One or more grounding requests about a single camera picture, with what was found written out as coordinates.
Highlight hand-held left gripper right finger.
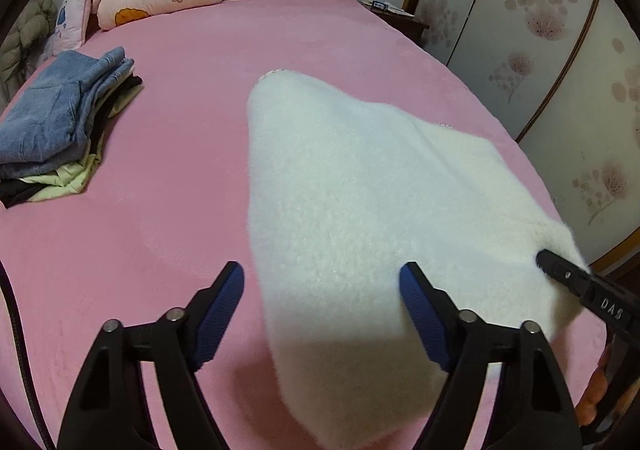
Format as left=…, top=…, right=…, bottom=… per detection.
left=399, top=261, right=583, bottom=450

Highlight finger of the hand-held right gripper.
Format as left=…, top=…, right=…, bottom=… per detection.
left=536, top=250, right=592, bottom=293

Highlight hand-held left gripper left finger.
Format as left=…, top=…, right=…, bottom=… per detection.
left=57, top=260, right=246, bottom=450

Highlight white fuzzy cardigan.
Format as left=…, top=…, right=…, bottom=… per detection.
left=247, top=70, right=592, bottom=446

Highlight stack of folded clothes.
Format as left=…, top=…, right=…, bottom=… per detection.
left=0, top=75, right=144, bottom=209

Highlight person's right hand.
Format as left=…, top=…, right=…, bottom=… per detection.
left=575, top=342, right=614, bottom=426

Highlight pink bed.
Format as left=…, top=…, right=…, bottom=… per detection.
left=0, top=0, right=608, bottom=450

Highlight folded pale green garment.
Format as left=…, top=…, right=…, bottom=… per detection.
left=20, top=150, right=103, bottom=203

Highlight floral pattern wardrobe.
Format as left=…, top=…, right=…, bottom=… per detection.
left=415, top=0, right=640, bottom=276

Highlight folded blue jeans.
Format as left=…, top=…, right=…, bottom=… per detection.
left=0, top=47, right=136, bottom=166

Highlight brown wooden nightstand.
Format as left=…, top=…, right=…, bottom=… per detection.
left=360, top=0, right=431, bottom=47

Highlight papers on nightstand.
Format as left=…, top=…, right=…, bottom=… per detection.
left=369, top=0, right=416, bottom=16

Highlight pink printed cushion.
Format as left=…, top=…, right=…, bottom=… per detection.
left=52, top=0, right=99, bottom=53

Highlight pale puffer jacket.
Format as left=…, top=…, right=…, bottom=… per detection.
left=0, top=0, right=58, bottom=101

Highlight black cable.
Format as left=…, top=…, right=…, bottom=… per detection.
left=0, top=262, right=57, bottom=450

